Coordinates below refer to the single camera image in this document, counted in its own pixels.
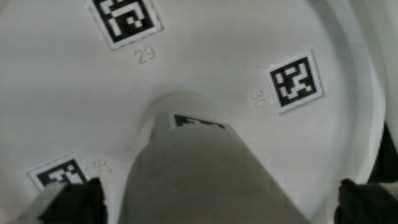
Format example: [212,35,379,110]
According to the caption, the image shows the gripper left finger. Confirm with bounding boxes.
[16,178,109,224]

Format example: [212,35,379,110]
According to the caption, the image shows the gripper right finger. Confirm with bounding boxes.
[334,179,398,224]

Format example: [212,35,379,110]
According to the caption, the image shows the white round table top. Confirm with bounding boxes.
[0,0,393,224]

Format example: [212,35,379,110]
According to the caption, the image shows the white cylindrical table leg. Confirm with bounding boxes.
[118,92,310,224]

